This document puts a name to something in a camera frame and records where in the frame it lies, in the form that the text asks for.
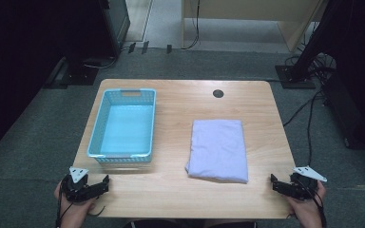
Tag black floor cable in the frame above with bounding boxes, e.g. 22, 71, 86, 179
282, 89, 325, 128
306, 94, 318, 167

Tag dark cabinet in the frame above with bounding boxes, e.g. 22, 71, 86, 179
98, 0, 131, 59

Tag light wooden cabinet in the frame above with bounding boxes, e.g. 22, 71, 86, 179
180, 0, 326, 53

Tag tangled black cables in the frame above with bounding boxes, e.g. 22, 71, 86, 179
284, 51, 338, 84

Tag black equipment case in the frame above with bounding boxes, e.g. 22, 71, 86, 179
322, 70, 365, 155

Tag person's left hand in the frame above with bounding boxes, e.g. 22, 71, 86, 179
54, 181, 97, 220

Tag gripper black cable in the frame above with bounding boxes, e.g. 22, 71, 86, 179
55, 189, 106, 228
298, 179, 328, 228

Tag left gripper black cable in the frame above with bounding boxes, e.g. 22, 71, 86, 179
55, 189, 106, 228

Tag black stand base plate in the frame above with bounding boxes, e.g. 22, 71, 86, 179
274, 64, 317, 90

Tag lavender cloth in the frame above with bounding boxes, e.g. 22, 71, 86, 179
184, 119, 250, 184

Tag black hanging cable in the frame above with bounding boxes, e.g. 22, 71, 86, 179
181, 0, 202, 50

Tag black stand pole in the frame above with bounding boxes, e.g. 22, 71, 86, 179
289, 0, 341, 81

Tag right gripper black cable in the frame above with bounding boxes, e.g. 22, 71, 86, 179
298, 179, 328, 228

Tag black flat stand base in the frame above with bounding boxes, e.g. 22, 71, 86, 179
43, 56, 100, 90

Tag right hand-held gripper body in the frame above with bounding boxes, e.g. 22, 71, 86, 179
289, 165, 328, 201

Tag light blue plastic basket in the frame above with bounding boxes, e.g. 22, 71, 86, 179
86, 87, 157, 165

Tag black curtain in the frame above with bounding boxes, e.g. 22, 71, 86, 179
0, 0, 104, 164

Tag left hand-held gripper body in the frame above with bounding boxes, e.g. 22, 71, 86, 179
60, 166, 93, 203

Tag person's right hand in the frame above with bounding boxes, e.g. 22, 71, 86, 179
284, 180, 327, 220

